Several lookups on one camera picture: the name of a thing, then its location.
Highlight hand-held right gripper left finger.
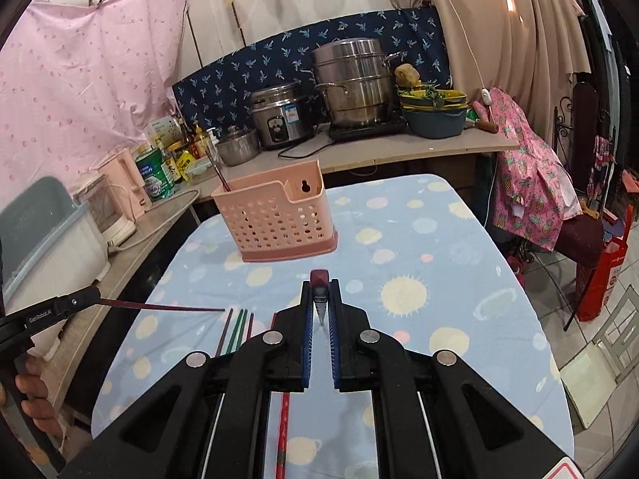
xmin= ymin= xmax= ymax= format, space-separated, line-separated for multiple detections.
xmin=57 ymin=279 xmax=315 ymax=479

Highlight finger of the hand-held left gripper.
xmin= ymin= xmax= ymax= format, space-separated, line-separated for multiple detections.
xmin=50 ymin=284 xmax=104 ymax=319

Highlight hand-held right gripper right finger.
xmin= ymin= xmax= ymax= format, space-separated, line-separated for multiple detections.
xmin=328 ymin=278 xmax=576 ymax=479

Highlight maroon chopstick with silver tip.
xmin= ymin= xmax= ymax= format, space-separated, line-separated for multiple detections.
xmin=310 ymin=269 xmax=331 ymax=331

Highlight pink perforated utensil basket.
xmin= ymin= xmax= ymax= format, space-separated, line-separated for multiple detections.
xmin=211 ymin=160 xmax=339 ymax=263

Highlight person's left hand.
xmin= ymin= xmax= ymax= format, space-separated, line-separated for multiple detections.
xmin=14 ymin=373 xmax=63 ymax=437

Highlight white storage bin blue lid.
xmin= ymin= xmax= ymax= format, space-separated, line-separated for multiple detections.
xmin=0 ymin=176 xmax=111 ymax=305

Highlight white blender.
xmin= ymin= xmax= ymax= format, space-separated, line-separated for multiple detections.
xmin=75 ymin=174 xmax=138 ymax=250

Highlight red patterned chopstick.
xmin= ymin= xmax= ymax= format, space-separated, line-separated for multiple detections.
xmin=274 ymin=393 xmax=291 ymax=479

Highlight wood-grain side table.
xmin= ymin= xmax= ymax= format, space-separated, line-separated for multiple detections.
xmin=30 ymin=187 xmax=201 ymax=412

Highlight blue spotted table blanket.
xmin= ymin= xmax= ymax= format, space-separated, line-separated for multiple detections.
xmin=91 ymin=174 xmax=575 ymax=479

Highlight pink electric kettle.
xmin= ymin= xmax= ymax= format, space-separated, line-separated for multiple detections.
xmin=97 ymin=148 xmax=152 ymax=220

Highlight green tin can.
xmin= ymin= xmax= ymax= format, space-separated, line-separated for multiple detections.
xmin=136 ymin=152 xmax=177 ymax=203

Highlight yellow seasoning packet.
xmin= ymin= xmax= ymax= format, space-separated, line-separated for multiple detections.
xmin=175 ymin=152 xmax=198 ymax=183

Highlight grey kitchen counter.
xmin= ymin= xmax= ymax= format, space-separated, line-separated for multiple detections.
xmin=194 ymin=119 xmax=521 ymax=196

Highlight yellow oil bottle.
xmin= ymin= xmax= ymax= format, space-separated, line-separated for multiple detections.
xmin=192 ymin=121 xmax=210 ymax=159

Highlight small steel pot with lid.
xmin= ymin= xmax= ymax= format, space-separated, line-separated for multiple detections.
xmin=216 ymin=126 xmax=260 ymax=166

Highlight black induction cooker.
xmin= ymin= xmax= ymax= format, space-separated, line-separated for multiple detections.
xmin=327 ymin=119 xmax=411 ymax=143

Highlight pink floral sheet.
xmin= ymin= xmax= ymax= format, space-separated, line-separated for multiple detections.
xmin=0 ymin=0 xmax=193 ymax=210

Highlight steel rice cooker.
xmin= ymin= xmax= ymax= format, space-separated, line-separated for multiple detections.
xmin=250 ymin=83 xmax=316 ymax=150

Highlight blue basin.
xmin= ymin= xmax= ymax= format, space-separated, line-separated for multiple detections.
xmin=401 ymin=105 xmax=470 ymax=139

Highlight steel steamer pot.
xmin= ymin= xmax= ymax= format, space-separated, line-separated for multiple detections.
xmin=312 ymin=38 xmax=404 ymax=129

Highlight pink pineapple-print cloth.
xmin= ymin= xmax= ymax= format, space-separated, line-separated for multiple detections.
xmin=486 ymin=87 xmax=582 ymax=253

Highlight green vegetables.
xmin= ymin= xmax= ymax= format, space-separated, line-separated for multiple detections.
xmin=399 ymin=82 xmax=447 ymax=107

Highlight navy leaf-print cloth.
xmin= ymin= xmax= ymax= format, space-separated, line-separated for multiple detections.
xmin=172 ymin=7 xmax=452 ymax=131

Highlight wooden rolling pin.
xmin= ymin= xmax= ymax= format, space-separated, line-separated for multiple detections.
xmin=473 ymin=101 xmax=500 ymax=135

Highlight yellow basin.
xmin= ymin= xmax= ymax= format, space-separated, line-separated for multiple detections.
xmin=398 ymin=89 xmax=468 ymax=109

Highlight tan lumpy ball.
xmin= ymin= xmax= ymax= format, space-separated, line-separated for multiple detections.
xmin=394 ymin=64 xmax=421 ymax=89

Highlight red bag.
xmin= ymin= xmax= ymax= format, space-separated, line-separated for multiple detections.
xmin=576 ymin=232 xmax=632 ymax=323

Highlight white metal rack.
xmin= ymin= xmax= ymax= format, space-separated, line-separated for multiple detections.
xmin=593 ymin=289 xmax=639 ymax=386

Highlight dark metal chair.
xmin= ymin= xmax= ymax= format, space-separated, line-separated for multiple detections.
xmin=553 ymin=82 xmax=607 ymax=271

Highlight beige curtain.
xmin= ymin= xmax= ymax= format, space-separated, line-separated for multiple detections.
xmin=417 ymin=0 xmax=607 ymax=170

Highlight row of hanging clothes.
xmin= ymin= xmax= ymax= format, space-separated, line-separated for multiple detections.
xmin=549 ymin=0 xmax=639 ymax=91

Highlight white power cord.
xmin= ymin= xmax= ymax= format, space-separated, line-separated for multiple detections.
xmin=107 ymin=188 xmax=201 ymax=253

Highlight black power cord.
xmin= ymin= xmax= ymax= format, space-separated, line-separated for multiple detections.
xmin=276 ymin=136 xmax=334 ymax=159

